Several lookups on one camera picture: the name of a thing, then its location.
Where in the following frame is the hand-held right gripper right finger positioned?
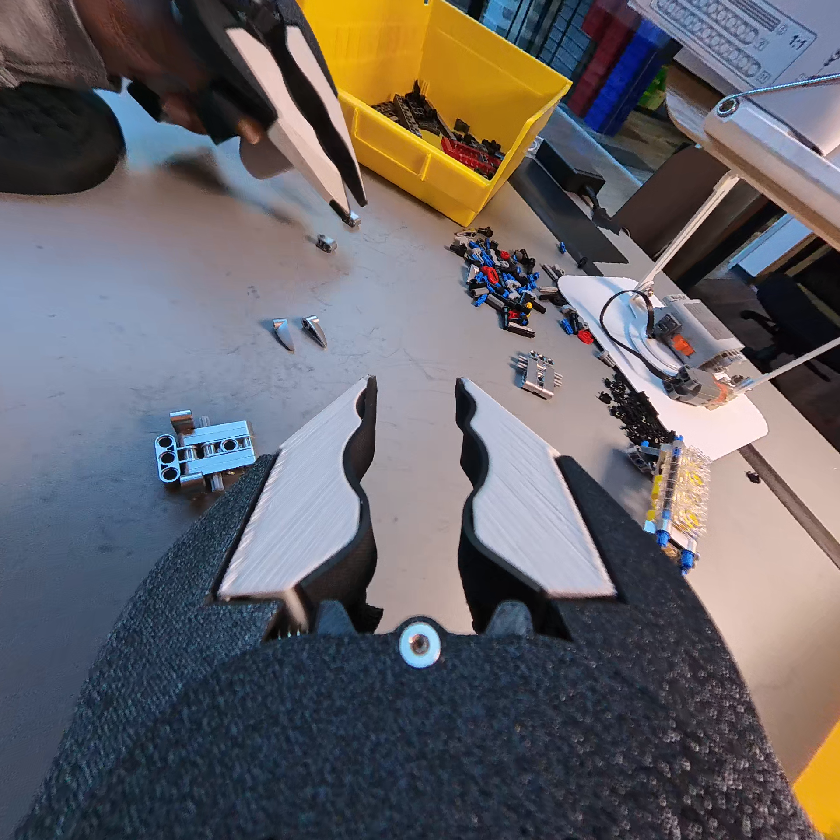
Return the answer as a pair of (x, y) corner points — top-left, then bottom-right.
(454, 377), (619, 599)

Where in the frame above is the red printed panel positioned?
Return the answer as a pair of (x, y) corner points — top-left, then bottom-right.
(441, 136), (505, 177)

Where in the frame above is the grey desk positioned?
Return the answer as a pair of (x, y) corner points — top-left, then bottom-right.
(0, 88), (840, 828)

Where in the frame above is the person's left forearm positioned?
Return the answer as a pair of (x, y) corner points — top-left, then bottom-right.
(0, 0), (122, 91)

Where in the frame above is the grey battery box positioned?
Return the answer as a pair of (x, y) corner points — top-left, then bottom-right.
(650, 294), (746, 368)

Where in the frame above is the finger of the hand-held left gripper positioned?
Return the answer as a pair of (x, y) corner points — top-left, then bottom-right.
(225, 26), (352, 212)
(284, 38), (368, 207)

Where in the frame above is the pile of small brick parts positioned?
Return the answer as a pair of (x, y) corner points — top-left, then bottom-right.
(448, 226), (595, 347)

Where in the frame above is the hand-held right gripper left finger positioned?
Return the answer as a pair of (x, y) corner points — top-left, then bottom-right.
(215, 375), (380, 601)

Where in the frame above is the person's left hand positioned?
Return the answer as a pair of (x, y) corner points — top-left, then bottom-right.
(88, 0), (269, 147)

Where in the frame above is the heap of dark brick parts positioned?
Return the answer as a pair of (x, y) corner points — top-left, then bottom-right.
(371, 79), (506, 178)

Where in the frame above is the grey motor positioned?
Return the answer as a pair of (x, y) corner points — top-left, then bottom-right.
(663, 366), (752, 408)

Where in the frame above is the pile of black pins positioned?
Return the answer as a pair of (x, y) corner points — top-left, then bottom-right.
(597, 371), (677, 447)

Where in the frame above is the large silver beam assembly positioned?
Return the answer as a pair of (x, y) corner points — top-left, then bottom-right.
(154, 410), (257, 493)

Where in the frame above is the clear cylinder engine assembly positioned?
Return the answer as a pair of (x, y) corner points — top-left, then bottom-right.
(626, 433), (713, 575)

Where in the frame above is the black office chair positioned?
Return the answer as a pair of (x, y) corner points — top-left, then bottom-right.
(742, 272), (840, 382)

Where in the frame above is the stack of coloured storage bins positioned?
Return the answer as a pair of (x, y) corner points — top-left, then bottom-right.
(564, 0), (683, 135)

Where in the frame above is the yellow plastic bin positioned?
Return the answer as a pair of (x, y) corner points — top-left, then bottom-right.
(298, 0), (573, 227)
(793, 742), (840, 840)

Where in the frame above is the instruction booklet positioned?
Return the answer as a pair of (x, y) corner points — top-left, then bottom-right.
(626, 0), (840, 155)

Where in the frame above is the white book stand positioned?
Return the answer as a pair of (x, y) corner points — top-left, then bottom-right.
(558, 72), (840, 460)

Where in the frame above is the black cable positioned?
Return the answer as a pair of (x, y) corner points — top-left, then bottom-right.
(600, 289), (683, 388)

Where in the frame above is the black power adapter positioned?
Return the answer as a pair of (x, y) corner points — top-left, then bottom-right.
(535, 138), (621, 234)

